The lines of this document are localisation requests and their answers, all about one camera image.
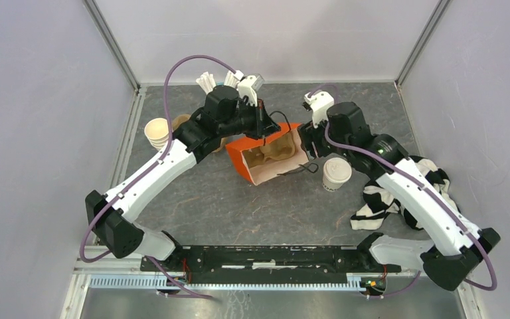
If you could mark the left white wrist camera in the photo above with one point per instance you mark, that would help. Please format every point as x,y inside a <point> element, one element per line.
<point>247,88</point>

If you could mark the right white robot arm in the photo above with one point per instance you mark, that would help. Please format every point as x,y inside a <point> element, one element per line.
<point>457,250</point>

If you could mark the white paper coffee cup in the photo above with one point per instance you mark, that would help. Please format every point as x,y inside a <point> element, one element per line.
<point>334,182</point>

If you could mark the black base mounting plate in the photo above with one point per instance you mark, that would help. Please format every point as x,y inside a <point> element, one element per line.
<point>272,264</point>

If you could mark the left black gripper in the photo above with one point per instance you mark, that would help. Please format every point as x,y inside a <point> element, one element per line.
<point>264,125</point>

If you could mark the orange paper bag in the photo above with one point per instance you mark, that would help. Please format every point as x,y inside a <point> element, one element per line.
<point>242,156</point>

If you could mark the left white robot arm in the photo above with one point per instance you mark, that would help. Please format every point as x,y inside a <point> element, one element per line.
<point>112,215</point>

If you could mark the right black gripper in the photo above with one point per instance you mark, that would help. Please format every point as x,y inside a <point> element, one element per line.
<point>307,133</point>

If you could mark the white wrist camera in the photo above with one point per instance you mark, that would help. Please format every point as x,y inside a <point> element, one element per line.
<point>318,103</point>
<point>247,88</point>

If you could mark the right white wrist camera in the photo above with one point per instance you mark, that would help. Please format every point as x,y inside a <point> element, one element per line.
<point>318,103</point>

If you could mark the stack of paper cups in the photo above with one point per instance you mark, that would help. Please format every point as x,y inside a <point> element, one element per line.
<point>157,132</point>

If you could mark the white plastic cup lid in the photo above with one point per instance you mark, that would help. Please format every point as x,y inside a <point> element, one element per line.
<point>337,170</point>

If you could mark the black white striped cloth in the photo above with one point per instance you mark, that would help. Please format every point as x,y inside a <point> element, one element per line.
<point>379,203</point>

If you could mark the brown cardboard cup carrier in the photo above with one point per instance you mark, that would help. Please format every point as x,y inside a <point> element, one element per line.
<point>281,149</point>

